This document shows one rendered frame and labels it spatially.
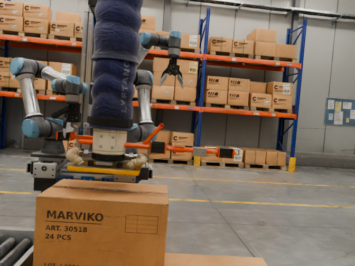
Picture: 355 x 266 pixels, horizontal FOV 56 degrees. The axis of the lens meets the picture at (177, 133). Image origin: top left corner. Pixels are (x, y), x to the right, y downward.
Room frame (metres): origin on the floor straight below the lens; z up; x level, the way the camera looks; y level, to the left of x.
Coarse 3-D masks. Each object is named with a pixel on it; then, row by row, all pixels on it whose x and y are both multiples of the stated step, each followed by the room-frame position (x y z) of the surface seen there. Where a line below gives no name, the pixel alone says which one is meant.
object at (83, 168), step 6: (90, 162) 1.60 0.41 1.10; (72, 168) 1.56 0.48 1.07; (78, 168) 1.56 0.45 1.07; (84, 168) 1.56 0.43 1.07; (90, 168) 1.56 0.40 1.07; (96, 168) 1.57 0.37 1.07; (102, 168) 1.58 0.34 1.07; (108, 168) 1.58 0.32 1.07; (114, 168) 1.58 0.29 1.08; (120, 168) 1.59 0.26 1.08; (126, 168) 1.61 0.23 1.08; (138, 168) 1.66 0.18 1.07; (120, 174) 1.57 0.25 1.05; (126, 174) 1.57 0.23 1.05; (132, 174) 1.57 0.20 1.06; (138, 174) 1.57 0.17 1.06
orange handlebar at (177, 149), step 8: (72, 136) 1.95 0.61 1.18; (80, 136) 1.95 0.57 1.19; (88, 136) 1.95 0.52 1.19; (88, 144) 1.68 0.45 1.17; (128, 144) 1.68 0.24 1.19; (136, 144) 1.69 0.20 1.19; (176, 152) 1.69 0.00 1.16; (192, 152) 1.70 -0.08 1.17; (208, 152) 1.70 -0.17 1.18; (216, 152) 1.70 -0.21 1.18
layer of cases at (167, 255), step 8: (168, 256) 1.86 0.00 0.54; (176, 256) 1.86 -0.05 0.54; (184, 256) 1.87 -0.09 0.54; (192, 256) 1.88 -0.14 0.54; (200, 256) 1.89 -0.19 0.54; (208, 256) 1.90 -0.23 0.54; (216, 256) 1.90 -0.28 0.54; (224, 256) 1.91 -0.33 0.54; (232, 256) 1.92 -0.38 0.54; (240, 256) 1.93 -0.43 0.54; (168, 264) 1.76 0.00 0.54; (176, 264) 1.76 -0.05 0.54; (184, 264) 1.77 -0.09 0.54; (192, 264) 1.78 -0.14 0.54; (200, 264) 1.78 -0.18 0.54; (208, 264) 1.79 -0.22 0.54; (216, 264) 1.80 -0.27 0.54; (224, 264) 1.81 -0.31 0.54; (232, 264) 1.81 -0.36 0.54; (240, 264) 1.82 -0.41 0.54; (248, 264) 1.83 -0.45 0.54; (256, 264) 1.84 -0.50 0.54; (264, 264) 1.84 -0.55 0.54
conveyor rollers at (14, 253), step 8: (8, 240) 1.90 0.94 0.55; (24, 240) 1.92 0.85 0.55; (0, 248) 1.79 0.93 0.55; (8, 248) 1.86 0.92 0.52; (16, 248) 1.81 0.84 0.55; (24, 248) 1.86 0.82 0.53; (0, 256) 1.77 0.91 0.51; (8, 256) 1.70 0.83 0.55; (16, 256) 1.76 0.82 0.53; (0, 264) 1.61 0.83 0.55; (8, 264) 1.66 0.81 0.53
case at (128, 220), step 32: (64, 192) 1.58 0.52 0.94; (96, 192) 1.62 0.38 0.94; (128, 192) 1.67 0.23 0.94; (160, 192) 1.72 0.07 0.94; (64, 224) 1.48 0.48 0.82; (96, 224) 1.49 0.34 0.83; (128, 224) 1.50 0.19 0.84; (160, 224) 1.51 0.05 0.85; (64, 256) 1.49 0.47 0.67; (96, 256) 1.49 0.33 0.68; (128, 256) 1.50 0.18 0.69; (160, 256) 1.51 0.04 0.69
